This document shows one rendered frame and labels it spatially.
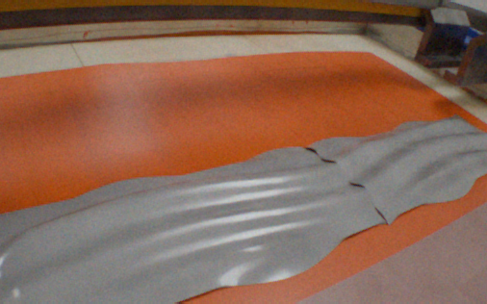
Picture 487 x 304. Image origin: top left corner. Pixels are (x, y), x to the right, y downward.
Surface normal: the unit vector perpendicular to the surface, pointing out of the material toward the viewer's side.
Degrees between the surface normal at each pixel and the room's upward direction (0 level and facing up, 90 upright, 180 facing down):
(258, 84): 0
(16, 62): 0
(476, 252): 0
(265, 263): 43
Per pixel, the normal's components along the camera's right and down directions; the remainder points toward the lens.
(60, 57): 0.17, -0.82
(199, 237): 0.40, -0.39
